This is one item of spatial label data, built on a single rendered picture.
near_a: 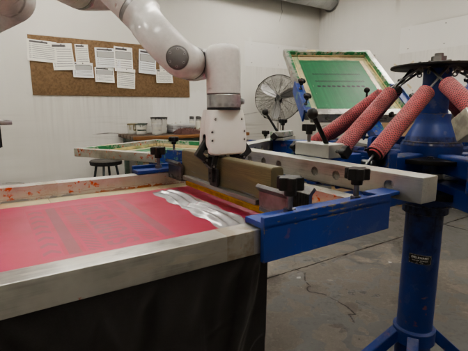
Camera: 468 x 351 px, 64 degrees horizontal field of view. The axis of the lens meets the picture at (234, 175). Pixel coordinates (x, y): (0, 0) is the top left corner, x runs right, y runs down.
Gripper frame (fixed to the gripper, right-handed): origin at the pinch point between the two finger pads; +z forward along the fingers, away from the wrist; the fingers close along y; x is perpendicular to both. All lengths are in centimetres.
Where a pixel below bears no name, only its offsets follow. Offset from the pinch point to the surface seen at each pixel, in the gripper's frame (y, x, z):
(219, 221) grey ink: 9.7, 14.1, 5.3
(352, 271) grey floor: -166, -95, 102
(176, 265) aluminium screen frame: 25.1, 29.1, 4.8
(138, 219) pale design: 21.2, 2.9, 5.8
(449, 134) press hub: -82, 7, -7
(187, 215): 12.2, 5.8, 5.9
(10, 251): 42.9, 8.8, 5.8
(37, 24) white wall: -6, -380, -103
